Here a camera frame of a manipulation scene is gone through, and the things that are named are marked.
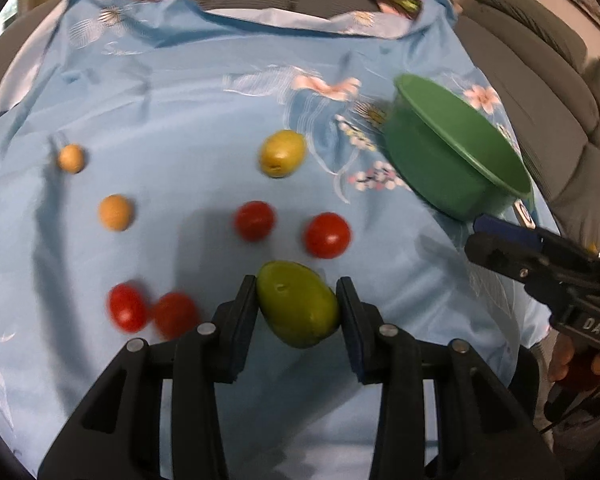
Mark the red cherry tomato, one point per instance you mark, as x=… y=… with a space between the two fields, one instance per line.
x=175 y=314
x=254 y=220
x=327 y=235
x=127 y=307

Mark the green plastic bowl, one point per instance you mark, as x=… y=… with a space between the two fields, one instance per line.
x=445 y=160

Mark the grey sofa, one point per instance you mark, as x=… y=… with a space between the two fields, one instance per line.
x=530 y=35

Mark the yellow mango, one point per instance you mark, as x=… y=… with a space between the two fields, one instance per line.
x=281 y=153

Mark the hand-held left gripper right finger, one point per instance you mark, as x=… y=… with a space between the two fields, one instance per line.
x=350 y=325

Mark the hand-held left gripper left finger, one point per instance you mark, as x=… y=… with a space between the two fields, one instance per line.
x=244 y=320

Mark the tan longan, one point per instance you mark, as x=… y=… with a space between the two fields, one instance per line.
x=71 y=158
x=115 y=212

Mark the light blue floral cloth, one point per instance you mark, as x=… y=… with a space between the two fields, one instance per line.
x=190 y=85

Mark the green mango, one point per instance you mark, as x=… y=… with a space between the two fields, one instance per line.
x=297 y=305

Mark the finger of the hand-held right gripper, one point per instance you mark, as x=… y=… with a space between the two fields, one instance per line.
x=505 y=232
x=500 y=257

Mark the person's right hand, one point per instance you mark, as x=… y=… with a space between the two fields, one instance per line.
x=565 y=360

